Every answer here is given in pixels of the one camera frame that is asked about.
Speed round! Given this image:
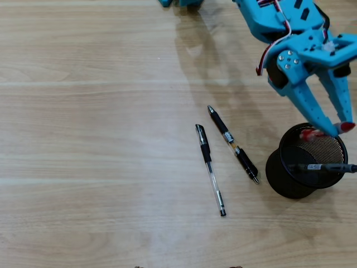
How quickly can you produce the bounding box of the teal gripper black servo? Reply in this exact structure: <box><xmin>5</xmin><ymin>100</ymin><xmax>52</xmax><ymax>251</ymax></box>
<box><xmin>264</xmin><ymin>27</ymin><xmax>356</xmax><ymax>137</ymax></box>

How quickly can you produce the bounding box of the red retractable pen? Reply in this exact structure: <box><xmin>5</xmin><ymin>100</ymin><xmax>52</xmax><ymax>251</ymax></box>
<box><xmin>298</xmin><ymin>121</ymin><xmax>356</xmax><ymax>142</ymax></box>

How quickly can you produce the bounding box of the grey grip clear pen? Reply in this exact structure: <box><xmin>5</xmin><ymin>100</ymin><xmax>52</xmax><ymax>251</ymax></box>
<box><xmin>287</xmin><ymin>163</ymin><xmax>357</xmax><ymax>174</ymax></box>

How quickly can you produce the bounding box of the black mesh pen holder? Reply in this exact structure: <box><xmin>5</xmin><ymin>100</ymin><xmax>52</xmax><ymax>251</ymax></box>
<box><xmin>265</xmin><ymin>122</ymin><xmax>349</xmax><ymax>199</ymax></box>

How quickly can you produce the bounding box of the black retractable pen chrome tip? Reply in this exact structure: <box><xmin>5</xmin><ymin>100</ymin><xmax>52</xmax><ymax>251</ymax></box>
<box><xmin>206</xmin><ymin>104</ymin><xmax>260</xmax><ymax>185</ymax></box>

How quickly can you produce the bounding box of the clear gel pen black cap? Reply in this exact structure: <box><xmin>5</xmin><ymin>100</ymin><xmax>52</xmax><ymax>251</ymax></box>
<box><xmin>195</xmin><ymin>123</ymin><xmax>227</xmax><ymax>218</ymax></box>

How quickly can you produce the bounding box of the teal robot base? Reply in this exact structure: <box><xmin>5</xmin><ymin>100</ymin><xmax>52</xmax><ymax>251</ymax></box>
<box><xmin>158</xmin><ymin>0</ymin><xmax>206</xmax><ymax>8</ymax></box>

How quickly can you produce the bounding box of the white red servo cable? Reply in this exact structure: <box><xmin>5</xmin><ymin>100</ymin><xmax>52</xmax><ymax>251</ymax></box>
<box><xmin>255</xmin><ymin>0</ymin><xmax>292</xmax><ymax>76</ymax></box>

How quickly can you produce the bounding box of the black camera cable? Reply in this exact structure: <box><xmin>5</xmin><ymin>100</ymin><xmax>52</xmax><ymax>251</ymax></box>
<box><xmin>312</xmin><ymin>1</ymin><xmax>331</xmax><ymax>45</ymax></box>

